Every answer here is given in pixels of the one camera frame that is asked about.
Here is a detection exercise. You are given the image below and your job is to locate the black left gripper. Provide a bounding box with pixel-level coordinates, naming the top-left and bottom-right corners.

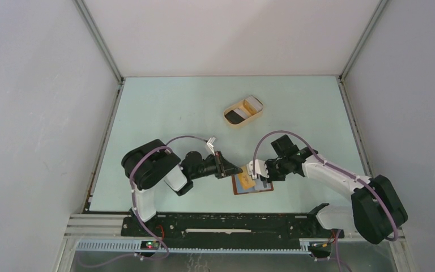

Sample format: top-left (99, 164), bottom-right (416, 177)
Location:
top-left (190, 150), bottom-right (242, 180)

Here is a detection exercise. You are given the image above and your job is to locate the orange credit card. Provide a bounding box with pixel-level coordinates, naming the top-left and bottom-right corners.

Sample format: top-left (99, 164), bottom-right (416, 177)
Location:
top-left (237, 166), bottom-right (256, 190)

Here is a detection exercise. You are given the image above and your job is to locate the brown leather card holder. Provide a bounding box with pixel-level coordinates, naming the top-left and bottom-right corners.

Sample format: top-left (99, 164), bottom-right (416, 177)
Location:
top-left (232, 175), bottom-right (274, 195)

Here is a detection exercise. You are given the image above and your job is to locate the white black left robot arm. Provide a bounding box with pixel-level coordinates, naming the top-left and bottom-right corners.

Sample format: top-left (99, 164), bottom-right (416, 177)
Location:
top-left (121, 139), bottom-right (243, 236)

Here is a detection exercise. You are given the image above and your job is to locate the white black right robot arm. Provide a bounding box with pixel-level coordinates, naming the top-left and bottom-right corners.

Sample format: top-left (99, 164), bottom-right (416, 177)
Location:
top-left (261, 135), bottom-right (408, 244)

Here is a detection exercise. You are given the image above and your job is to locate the white small card stack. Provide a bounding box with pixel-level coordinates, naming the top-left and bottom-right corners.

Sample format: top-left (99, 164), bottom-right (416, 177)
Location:
top-left (233, 108), bottom-right (249, 120)

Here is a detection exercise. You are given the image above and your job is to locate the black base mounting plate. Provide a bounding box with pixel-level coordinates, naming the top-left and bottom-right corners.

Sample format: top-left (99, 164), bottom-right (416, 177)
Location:
top-left (121, 212), bottom-right (338, 248)

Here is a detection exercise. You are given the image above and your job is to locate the beige oval tray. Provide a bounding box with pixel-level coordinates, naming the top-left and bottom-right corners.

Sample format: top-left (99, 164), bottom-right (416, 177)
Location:
top-left (223, 95), bottom-right (265, 129)

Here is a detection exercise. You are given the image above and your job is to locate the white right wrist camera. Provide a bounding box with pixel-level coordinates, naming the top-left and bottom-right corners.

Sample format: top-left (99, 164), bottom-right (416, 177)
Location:
top-left (246, 159), bottom-right (269, 180)

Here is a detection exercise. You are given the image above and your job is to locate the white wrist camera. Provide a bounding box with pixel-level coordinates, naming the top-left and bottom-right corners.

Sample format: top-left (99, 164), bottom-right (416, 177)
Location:
top-left (206, 136), bottom-right (216, 155)
top-left (246, 159), bottom-right (269, 180)

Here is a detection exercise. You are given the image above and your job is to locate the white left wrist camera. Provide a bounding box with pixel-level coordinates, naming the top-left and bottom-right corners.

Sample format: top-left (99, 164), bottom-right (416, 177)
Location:
top-left (206, 136), bottom-right (216, 155)

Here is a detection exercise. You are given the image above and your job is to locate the white cable duct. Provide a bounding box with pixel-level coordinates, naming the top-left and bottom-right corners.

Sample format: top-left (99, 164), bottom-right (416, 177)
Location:
top-left (75, 239), bottom-right (310, 254)

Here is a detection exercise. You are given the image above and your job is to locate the aluminium frame rail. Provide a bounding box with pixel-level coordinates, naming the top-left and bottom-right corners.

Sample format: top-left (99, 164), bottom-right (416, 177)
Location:
top-left (64, 214), bottom-right (406, 243)

